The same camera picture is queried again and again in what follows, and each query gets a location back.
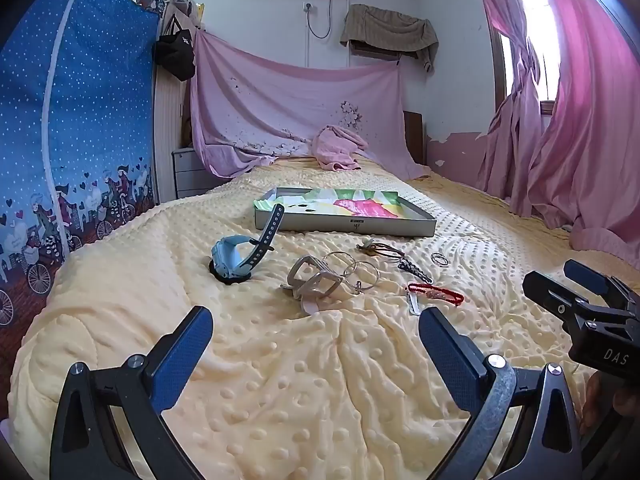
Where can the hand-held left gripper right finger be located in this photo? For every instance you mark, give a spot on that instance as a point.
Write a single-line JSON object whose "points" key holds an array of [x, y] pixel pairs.
{"points": [[450, 350]]}

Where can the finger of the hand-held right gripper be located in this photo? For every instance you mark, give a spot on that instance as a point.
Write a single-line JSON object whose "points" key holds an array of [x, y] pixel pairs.
{"points": [[550, 292], [595, 282]]}

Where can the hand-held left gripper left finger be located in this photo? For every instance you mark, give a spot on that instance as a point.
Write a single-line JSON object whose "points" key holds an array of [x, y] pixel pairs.
{"points": [[182, 355]]}

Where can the blue wrist watch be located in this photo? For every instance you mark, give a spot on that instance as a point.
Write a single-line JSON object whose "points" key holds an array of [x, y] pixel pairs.
{"points": [[227, 260]]}

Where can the grey hair claw clip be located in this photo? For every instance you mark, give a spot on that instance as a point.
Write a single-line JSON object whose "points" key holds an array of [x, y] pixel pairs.
{"points": [[320, 285]]}

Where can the grey tray with colourful lining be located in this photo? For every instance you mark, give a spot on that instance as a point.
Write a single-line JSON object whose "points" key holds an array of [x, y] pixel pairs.
{"points": [[345, 222]]}

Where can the person's right hand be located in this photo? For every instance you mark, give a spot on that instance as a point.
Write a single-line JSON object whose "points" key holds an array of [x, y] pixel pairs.
{"points": [[607, 405]]}

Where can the white hair clip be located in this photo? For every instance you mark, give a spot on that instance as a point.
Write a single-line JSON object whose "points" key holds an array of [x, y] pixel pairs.
{"points": [[413, 305]]}

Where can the small thin hair elastics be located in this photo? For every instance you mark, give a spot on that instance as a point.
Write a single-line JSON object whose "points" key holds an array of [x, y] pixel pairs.
{"points": [[439, 263]]}

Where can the patterned hairpin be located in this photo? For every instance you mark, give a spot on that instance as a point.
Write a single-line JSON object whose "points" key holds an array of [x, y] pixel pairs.
{"points": [[415, 269]]}

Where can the silver bangle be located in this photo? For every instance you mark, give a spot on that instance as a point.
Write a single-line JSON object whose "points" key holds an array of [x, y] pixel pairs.
{"points": [[339, 253], [372, 266]]}

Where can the pink curtain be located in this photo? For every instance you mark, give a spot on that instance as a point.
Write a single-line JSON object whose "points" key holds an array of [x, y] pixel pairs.
{"points": [[575, 160]]}

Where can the yellow dotted blanket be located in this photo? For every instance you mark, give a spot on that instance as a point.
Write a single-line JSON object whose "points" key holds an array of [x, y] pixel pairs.
{"points": [[310, 385]]}

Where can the grey bedside cabinet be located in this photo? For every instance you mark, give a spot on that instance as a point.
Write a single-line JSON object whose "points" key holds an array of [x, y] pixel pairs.
{"points": [[190, 175]]}

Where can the brown wooden headboard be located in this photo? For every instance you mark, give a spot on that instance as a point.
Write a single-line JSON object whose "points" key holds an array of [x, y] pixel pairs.
{"points": [[414, 135]]}

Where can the wooden wardrobe panel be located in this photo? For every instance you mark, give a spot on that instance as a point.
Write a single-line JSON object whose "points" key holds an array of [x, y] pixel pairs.
{"points": [[167, 135]]}

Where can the pink towel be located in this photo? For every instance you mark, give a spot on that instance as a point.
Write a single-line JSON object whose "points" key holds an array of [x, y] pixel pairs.
{"points": [[337, 147]]}

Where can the blue printed fabric wardrobe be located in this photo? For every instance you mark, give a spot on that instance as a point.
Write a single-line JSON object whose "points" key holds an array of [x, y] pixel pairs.
{"points": [[90, 110]]}

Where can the pink hanging sheet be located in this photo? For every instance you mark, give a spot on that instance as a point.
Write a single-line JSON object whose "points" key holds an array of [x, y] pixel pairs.
{"points": [[280, 100]]}

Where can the black bag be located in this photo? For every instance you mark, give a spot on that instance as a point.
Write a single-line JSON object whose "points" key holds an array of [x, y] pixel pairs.
{"points": [[175, 55]]}

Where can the olive brown cloth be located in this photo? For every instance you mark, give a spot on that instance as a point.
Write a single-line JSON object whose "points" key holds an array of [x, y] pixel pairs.
{"points": [[385, 27]]}

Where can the wall socket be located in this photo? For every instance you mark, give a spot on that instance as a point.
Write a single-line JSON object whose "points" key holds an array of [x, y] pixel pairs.
{"points": [[310, 7]]}

